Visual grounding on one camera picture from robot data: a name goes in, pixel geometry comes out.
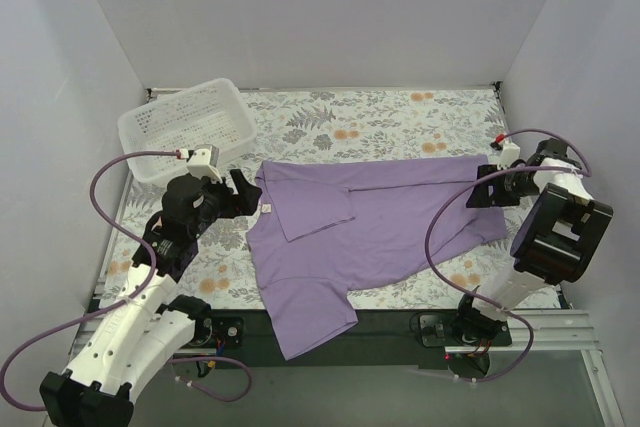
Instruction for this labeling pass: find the purple t-shirt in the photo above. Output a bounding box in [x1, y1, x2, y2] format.
[248, 155, 507, 360]

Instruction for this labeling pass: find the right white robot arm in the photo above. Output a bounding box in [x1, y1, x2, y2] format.
[417, 132, 613, 348]

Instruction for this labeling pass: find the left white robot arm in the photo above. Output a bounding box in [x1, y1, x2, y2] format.
[39, 169, 262, 426]

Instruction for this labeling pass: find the white plastic basket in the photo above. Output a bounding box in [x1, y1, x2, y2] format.
[117, 78, 257, 167]

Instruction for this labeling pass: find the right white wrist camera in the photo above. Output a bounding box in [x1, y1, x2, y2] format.
[490, 134, 521, 170]

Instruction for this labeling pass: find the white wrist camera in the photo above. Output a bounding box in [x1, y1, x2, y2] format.
[490, 134, 521, 170]
[176, 144, 222, 183]

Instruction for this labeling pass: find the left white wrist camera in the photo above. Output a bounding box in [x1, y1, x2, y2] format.
[176, 144, 222, 183]

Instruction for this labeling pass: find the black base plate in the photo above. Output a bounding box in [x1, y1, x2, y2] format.
[175, 309, 512, 370]

